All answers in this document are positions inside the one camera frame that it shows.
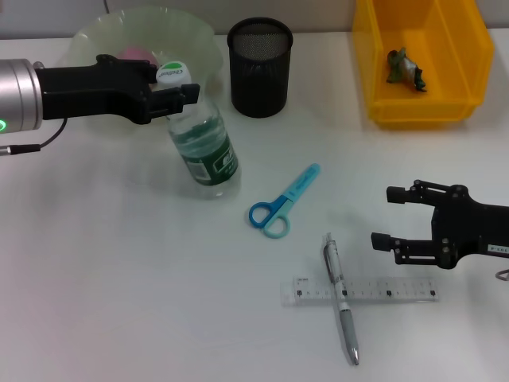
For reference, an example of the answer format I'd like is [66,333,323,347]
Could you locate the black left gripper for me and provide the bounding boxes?
[35,54,200,126]

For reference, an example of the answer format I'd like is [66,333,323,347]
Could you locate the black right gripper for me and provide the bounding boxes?
[371,178,509,271]

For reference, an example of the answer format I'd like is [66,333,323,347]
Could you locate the pink peach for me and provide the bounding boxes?
[117,45,158,65]

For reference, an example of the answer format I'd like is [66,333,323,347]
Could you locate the clear green-label water bottle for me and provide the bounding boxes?
[155,61,243,200]

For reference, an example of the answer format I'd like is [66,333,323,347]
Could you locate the blue teal scissors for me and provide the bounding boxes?
[248,162,322,240]

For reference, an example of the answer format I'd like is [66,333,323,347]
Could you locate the green plastic wrapper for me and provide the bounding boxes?
[385,46,429,93]

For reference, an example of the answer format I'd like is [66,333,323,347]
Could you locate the pale green glass fruit plate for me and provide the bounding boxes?
[59,6,224,125]

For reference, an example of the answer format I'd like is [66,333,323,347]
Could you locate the clear plastic ruler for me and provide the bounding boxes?
[280,276,441,307]

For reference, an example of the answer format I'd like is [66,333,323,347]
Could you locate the black mesh pen holder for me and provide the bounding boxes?
[227,18,294,119]

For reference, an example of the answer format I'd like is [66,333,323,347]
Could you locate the grey silver pen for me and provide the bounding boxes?
[322,232,362,366]

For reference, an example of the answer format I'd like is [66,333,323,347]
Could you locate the yellow plastic bin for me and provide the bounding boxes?
[352,0,496,131]

